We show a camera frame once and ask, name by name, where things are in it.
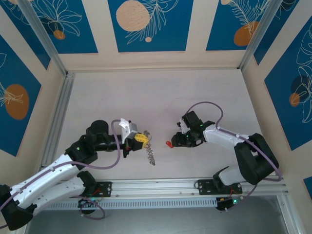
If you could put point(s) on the metal disc with key rings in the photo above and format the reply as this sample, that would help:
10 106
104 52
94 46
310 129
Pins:
150 153

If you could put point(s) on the red key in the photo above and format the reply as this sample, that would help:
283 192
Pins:
168 143

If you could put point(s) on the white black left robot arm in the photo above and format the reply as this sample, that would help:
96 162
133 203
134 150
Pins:
46 180

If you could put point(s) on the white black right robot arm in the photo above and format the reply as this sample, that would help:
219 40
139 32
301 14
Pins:
256 161

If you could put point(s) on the aluminium side rail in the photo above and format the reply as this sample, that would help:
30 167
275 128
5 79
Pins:
62 109

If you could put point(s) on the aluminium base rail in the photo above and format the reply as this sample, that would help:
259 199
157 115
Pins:
156 187

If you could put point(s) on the blue floral wall panel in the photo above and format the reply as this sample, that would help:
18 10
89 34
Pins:
29 46
9 136
280 36
151 46
280 97
80 44
219 36

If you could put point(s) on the aluminium frame post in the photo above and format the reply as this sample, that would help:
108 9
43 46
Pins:
44 39
265 31

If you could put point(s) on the aluminium frame beam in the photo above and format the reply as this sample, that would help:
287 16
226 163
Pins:
285 214

